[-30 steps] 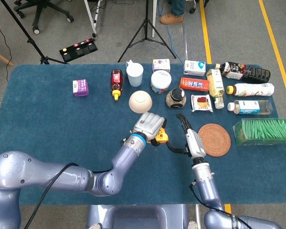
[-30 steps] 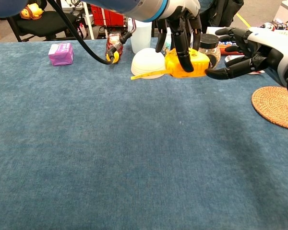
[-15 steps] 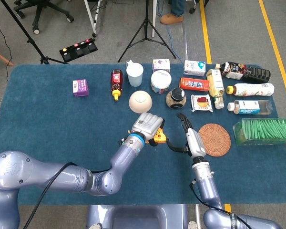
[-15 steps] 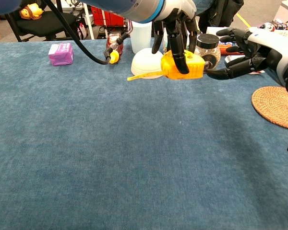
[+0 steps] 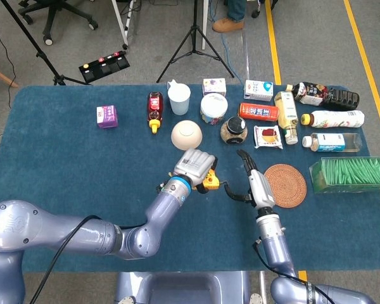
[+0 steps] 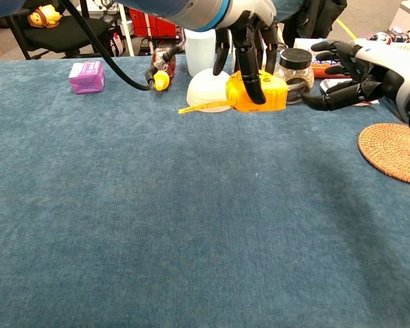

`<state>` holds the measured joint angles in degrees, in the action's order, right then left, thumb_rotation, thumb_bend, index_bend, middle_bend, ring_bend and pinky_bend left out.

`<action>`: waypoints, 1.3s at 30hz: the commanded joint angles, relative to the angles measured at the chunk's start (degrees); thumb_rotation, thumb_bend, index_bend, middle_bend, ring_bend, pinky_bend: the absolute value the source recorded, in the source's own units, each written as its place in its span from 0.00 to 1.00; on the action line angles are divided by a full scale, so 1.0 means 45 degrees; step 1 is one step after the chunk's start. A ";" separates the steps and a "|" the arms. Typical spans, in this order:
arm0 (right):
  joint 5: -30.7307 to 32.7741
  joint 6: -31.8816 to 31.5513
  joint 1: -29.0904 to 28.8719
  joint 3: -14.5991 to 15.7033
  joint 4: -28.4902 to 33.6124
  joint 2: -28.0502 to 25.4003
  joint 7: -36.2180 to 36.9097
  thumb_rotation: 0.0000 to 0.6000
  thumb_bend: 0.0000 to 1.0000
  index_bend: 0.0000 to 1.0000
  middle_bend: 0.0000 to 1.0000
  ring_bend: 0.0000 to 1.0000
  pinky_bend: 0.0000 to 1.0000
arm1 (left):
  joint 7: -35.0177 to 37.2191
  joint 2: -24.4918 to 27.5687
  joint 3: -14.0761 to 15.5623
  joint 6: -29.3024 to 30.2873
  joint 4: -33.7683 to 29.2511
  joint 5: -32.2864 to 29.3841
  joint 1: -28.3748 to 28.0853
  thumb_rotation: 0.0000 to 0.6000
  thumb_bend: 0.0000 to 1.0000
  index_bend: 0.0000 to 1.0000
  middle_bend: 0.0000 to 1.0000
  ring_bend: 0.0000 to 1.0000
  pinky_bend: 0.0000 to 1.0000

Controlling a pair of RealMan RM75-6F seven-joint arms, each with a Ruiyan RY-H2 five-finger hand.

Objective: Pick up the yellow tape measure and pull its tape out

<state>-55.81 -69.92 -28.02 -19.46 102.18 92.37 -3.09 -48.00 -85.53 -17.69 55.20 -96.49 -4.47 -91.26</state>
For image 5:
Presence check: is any grey-blue robot torso base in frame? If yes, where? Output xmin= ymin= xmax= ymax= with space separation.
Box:
xmin=113 ymin=271 xmax=263 ymax=304

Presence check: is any blue tablecloth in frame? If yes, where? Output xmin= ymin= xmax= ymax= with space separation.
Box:
xmin=0 ymin=84 xmax=380 ymax=273

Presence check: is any syrup bottle with yellow cap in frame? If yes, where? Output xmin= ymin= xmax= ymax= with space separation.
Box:
xmin=146 ymin=91 xmax=165 ymax=135

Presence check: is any clear tub of colourful clips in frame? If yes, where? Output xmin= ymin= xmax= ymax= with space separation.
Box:
xmin=199 ymin=94 xmax=229 ymax=125

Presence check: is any black foot pedal board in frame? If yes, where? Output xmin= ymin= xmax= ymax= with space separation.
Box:
xmin=78 ymin=50 xmax=130 ymax=84

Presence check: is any black camera tripod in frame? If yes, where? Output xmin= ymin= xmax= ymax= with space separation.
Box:
xmin=156 ymin=0 xmax=235 ymax=84

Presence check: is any clear box of green straws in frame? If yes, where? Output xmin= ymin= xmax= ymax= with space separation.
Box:
xmin=308 ymin=156 xmax=380 ymax=194

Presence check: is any white blue milk carton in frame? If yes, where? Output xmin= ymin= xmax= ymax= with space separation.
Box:
xmin=243 ymin=79 xmax=275 ymax=103

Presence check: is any yellow tape measure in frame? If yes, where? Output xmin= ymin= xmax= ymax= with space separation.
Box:
xmin=201 ymin=169 xmax=229 ymax=191

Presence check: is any clear bottle with white cap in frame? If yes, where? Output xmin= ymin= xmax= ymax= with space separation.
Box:
xmin=301 ymin=132 xmax=364 ymax=153

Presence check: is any black slanted stand pole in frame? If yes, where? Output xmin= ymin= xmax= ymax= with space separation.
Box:
xmin=0 ymin=0 xmax=91 ymax=86

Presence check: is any white bottle with yellow cap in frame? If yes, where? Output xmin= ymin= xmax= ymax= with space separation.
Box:
xmin=300 ymin=110 xmax=365 ymax=129

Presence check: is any person in blue jeans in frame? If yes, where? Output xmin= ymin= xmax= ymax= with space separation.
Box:
xmin=212 ymin=0 xmax=248 ymax=34

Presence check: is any yellow oil bottle white cap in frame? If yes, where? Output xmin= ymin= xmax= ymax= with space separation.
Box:
xmin=274 ymin=91 xmax=300 ymax=146

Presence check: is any purple tissue pack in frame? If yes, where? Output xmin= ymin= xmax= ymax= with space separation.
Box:
xmin=96 ymin=104 xmax=119 ymax=129

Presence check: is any white purple small box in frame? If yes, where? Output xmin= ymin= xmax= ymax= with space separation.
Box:
xmin=202 ymin=77 xmax=227 ymax=97

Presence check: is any dark bottle with floral label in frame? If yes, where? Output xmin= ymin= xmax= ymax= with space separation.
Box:
xmin=286 ymin=81 xmax=360 ymax=111

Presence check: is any round grain jar black lid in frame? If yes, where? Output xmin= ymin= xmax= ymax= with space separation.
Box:
xmin=220 ymin=116 xmax=249 ymax=146

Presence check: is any black office chair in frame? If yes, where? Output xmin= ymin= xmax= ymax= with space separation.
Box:
xmin=18 ymin=0 xmax=99 ymax=45

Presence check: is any white upturned bowl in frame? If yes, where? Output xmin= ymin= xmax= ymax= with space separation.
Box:
xmin=170 ymin=120 xmax=203 ymax=151

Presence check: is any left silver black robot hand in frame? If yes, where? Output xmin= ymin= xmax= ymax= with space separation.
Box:
xmin=173 ymin=148 xmax=219 ymax=194

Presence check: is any white slanted stand leg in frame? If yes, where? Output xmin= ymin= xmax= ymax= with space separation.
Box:
xmin=110 ymin=0 xmax=137 ymax=50

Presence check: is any orange cylindrical snack pack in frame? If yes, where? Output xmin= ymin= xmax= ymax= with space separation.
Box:
xmin=238 ymin=102 xmax=279 ymax=123

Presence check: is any white upright table leg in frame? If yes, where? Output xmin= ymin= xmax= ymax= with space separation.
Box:
xmin=201 ymin=0 xmax=209 ymax=51

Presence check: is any light blue plastic cup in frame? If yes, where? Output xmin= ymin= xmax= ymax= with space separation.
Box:
xmin=167 ymin=79 xmax=191 ymax=116

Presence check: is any round woven rattan coaster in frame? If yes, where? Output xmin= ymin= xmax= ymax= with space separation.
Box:
xmin=263 ymin=163 xmax=308 ymax=209

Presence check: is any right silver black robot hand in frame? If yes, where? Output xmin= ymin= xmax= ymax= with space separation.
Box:
xmin=224 ymin=149 xmax=277 ymax=208

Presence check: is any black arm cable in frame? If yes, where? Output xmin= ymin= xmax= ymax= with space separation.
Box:
xmin=28 ymin=214 xmax=146 ymax=304

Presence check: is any white snack packet red print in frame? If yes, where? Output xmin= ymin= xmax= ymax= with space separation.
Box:
xmin=253 ymin=125 xmax=284 ymax=150

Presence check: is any light wooden furniture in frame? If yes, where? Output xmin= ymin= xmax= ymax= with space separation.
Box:
xmin=0 ymin=53 xmax=20 ymax=88

